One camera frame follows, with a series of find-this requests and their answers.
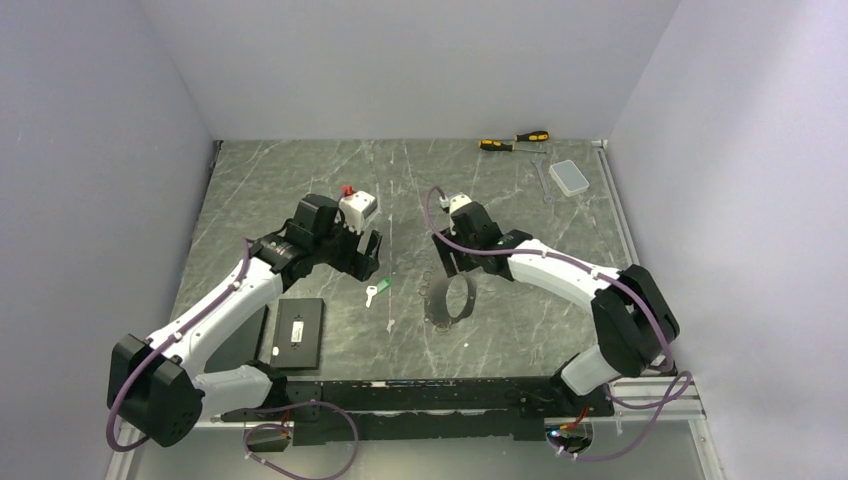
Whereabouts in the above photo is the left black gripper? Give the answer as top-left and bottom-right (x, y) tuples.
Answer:
(312, 212), (382, 281)

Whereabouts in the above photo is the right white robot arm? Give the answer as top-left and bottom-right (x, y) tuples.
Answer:
(432, 194), (680, 415)

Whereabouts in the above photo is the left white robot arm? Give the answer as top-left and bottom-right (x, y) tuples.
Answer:
(106, 190), (382, 452)

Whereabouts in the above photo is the key with green tag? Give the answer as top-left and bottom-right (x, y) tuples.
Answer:
(365, 277), (392, 308)

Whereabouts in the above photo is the small silver wrench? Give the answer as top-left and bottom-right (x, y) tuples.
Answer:
(531, 158), (554, 204)

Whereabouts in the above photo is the black flat box near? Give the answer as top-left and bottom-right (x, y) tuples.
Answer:
(270, 298), (324, 370)

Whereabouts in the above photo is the yellow black screwdriver lower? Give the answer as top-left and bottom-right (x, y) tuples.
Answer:
(478, 139), (546, 154)

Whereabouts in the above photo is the clear plastic box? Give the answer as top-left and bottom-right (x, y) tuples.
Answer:
(549, 160), (589, 197)

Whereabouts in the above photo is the orange black screwdriver upper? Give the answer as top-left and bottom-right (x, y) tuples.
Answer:
(509, 130), (550, 143)

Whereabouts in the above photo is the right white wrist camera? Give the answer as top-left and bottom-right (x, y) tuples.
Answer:
(440, 193), (472, 215)

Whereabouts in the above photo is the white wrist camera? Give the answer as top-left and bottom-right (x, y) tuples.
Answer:
(440, 193), (472, 215)
(338, 185), (378, 234)

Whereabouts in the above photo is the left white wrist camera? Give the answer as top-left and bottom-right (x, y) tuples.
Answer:
(338, 185), (378, 234)

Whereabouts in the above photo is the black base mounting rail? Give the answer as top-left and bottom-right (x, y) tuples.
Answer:
(221, 376), (614, 446)

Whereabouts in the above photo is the aluminium frame rail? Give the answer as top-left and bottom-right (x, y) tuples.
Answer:
(591, 140), (703, 416)

